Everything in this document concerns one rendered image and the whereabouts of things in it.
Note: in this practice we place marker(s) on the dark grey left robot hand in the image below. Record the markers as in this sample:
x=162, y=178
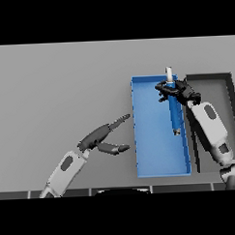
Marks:
x=97, y=136

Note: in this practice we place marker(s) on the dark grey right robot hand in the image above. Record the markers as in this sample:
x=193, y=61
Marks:
x=182, y=91

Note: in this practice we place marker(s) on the blue pipe with pale end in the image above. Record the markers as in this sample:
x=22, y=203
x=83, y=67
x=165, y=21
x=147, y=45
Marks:
x=173, y=107

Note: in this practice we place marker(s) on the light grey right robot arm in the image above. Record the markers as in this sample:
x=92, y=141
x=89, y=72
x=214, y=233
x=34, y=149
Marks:
x=211, y=131

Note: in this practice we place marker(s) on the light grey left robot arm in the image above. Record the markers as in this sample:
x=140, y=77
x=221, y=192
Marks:
x=67, y=170

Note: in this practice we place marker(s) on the dark grey bin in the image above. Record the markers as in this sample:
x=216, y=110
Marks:
x=215, y=95

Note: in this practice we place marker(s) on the blue bin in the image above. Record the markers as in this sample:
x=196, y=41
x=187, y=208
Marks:
x=155, y=137

